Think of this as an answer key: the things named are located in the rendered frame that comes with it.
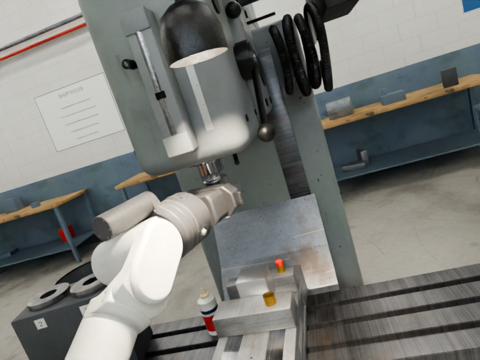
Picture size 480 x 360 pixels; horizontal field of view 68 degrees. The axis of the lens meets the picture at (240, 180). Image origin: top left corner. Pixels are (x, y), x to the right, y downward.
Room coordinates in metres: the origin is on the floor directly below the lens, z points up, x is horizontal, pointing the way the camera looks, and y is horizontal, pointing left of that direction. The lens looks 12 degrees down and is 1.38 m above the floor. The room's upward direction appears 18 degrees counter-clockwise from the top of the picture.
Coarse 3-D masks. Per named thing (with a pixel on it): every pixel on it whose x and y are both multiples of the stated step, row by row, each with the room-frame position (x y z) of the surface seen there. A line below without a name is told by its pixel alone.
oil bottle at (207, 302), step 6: (204, 294) 0.72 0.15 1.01; (210, 294) 0.73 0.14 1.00; (198, 300) 0.73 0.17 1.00; (204, 300) 0.71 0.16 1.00; (210, 300) 0.71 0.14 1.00; (204, 306) 0.71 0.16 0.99; (210, 306) 0.71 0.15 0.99; (216, 306) 0.72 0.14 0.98; (204, 312) 0.71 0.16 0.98; (210, 312) 0.71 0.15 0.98; (204, 318) 0.71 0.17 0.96; (210, 318) 0.71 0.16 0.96; (210, 324) 0.71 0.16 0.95; (210, 330) 0.71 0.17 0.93
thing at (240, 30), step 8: (224, 0) 0.73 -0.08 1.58; (232, 0) 0.73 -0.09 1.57; (224, 8) 0.73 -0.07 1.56; (240, 16) 0.75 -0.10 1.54; (232, 24) 0.73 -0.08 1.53; (240, 24) 0.74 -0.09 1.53; (232, 32) 0.73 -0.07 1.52; (240, 32) 0.73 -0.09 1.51; (248, 32) 0.81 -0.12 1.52; (240, 40) 0.73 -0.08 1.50; (248, 40) 0.77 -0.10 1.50; (256, 56) 0.82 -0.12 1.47; (264, 80) 0.84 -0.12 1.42; (248, 88) 0.73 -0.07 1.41; (264, 88) 0.83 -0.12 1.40; (264, 96) 0.76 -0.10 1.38; (256, 104) 0.73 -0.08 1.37; (264, 104) 0.74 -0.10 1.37
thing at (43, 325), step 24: (48, 288) 0.78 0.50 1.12; (72, 288) 0.73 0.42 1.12; (96, 288) 0.70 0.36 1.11; (24, 312) 0.72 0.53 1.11; (48, 312) 0.68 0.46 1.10; (72, 312) 0.68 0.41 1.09; (24, 336) 0.69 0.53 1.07; (48, 336) 0.69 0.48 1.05; (72, 336) 0.68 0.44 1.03; (144, 336) 0.75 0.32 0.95
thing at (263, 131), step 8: (240, 48) 0.65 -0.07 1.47; (248, 48) 0.65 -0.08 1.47; (240, 56) 0.65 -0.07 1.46; (248, 56) 0.64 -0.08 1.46; (240, 64) 0.65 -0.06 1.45; (248, 64) 0.65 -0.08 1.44; (256, 64) 0.67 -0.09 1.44; (240, 72) 0.66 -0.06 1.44; (248, 72) 0.65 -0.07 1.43; (256, 72) 0.64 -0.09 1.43; (248, 80) 0.68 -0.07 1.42; (256, 80) 0.63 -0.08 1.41; (256, 88) 0.62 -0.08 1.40; (256, 96) 0.61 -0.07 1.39; (264, 112) 0.58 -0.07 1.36; (264, 120) 0.57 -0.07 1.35; (264, 128) 0.55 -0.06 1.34; (272, 128) 0.55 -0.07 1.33; (264, 136) 0.55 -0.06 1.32; (272, 136) 0.55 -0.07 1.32
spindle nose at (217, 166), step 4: (216, 160) 0.64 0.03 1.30; (220, 160) 0.64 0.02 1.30; (204, 164) 0.63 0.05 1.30; (208, 164) 0.63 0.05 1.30; (212, 164) 0.63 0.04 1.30; (216, 164) 0.63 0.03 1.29; (220, 164) 0.64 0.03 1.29; (200, 168) 0.64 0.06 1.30; (204, 168) 0.63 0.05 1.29; (208, 168) 0.63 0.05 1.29; (212, 168) 0.63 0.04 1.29; (216, 168) 0.63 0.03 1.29; (220, 168) 0.64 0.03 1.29; (200, 172) 0.64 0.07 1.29; (204, 172) 0.64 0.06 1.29; (208, 172) 0.63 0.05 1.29; (212, 172) 0.63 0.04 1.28; (216, 172) 0.63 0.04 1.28
